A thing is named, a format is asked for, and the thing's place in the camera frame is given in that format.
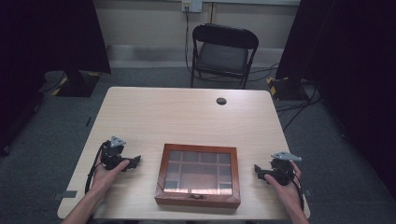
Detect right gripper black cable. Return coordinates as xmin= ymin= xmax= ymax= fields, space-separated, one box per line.
xmin=288 ymin=167 xmax=305 ymax=213

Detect black cables on floor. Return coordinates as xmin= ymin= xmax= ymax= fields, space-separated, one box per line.
xmin=248 ymin=63 xmax=323 ymax=133

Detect person's left hand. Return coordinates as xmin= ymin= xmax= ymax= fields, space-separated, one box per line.
xmin=92 ymin=151 xmax=131 ymax=192

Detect wooden box with glass lid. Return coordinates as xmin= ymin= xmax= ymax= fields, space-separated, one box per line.
xmin=154 ymin=143 xmax=242 ymax=210

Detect white wall socket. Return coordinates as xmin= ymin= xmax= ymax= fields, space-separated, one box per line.
xmin=181 ymin=0 xmax=204 ymax=14

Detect black stand base striped tape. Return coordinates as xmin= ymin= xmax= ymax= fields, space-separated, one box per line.
xmin=265 ymin=76 xmax=310 ymax=101
xmin=50 ymin=69 xmax=102 ymax=98

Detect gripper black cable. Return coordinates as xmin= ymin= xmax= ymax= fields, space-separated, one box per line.
xmin=288 ymin=167 xmax=305 ymax=213
xmin=84 ymin=141 xmax=110 ymax=195

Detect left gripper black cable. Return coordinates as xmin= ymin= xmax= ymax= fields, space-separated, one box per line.
xmin=84 ymin=141 xmax=110 ymax=195

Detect black cable from socket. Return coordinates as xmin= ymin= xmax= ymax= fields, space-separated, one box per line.
xmin=184 ymin=6 xmax=195 ymax=76

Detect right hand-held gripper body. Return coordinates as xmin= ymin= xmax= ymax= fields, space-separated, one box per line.
xmin=261 ymin=150 xmax=303 ymax=187

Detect black curtain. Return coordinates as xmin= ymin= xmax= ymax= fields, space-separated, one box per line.
xmin=275 ymin=0 xmax=396 ymax=200
xmin=0 ymin=0 xmax=112 ymax=157

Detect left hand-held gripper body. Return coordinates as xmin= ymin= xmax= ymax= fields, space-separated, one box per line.
xmin=100 ymin=135 xmax=133 ymax=172

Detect black folding chair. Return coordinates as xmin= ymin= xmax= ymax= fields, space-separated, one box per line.
xmin=190 ymin=22 xmax=260 ymax=91

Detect person's right hand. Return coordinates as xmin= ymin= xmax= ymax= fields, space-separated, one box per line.
xmin=263 ymin=161 xmax=304 ymax=211

